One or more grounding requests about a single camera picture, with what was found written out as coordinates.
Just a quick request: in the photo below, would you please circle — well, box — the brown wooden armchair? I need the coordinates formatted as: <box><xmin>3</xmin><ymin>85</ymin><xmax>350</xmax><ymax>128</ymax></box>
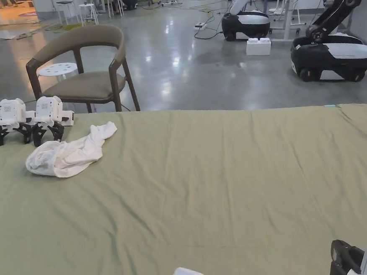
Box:
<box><xmin>22</xmin><ymin>20</ymin><xmax>141</xmax><ymax>125</ymax></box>

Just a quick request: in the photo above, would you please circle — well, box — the crumpled white cloth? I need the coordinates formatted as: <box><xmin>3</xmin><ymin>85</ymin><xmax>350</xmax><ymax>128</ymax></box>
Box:
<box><xmin>22</xmin><ymin>121</ymin><xmax>123</xmax><ymax>182</ymax></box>

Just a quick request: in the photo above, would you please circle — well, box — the white and black wheeled robot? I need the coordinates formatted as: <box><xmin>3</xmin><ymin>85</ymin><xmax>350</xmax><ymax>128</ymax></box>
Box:
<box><xmin>218</xmin><ymin>0</ymin><xmax>307</xmax><ymax>44</ymax></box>

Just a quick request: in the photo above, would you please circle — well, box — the spare white hand-held gripper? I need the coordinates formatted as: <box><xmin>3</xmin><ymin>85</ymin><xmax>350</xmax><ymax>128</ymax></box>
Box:
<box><xmin>0</xmin><ymin>95</ymin><xmax>39</xmax><ymax>147</ymax></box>
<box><xmin>27</xmin><ymin>93</ymin><xmax>79</xmax><ymax>147</ymax></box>

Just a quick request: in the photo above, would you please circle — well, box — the white stool with dark seat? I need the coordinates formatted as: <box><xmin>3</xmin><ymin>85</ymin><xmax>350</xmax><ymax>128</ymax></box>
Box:
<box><xmin>56</xmin><ymin>0</ymin><xmax>75</xmax><ymax>26</ymax></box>

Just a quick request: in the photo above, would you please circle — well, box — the black-armed wheeled robot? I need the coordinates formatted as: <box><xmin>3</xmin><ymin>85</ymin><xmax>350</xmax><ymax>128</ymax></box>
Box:
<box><xmin>283</xmin><ymin>0</ymin><xmax>367</xmax><ymax>91</ymax></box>

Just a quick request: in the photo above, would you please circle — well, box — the round white stool with holes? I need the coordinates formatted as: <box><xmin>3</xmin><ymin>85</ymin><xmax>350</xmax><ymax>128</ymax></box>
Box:
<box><xmin>37</xmin><ymin>61</ymin><xmax>80</xmax><ymax>84</ymax></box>

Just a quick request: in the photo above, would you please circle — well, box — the white foam block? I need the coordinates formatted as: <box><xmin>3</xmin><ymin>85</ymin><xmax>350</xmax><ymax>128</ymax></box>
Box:
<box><xmin>245</xmin><ymin>35</ymin><xmax>274</xmax><ymax>58</ymax></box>

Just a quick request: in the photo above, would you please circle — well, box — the bed with pale green sheet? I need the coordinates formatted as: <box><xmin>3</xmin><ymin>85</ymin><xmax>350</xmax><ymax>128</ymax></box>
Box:
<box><xmin>0</xmin><ymin>74</ymin><xmax>367</xmax><ymax>275</ymax></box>

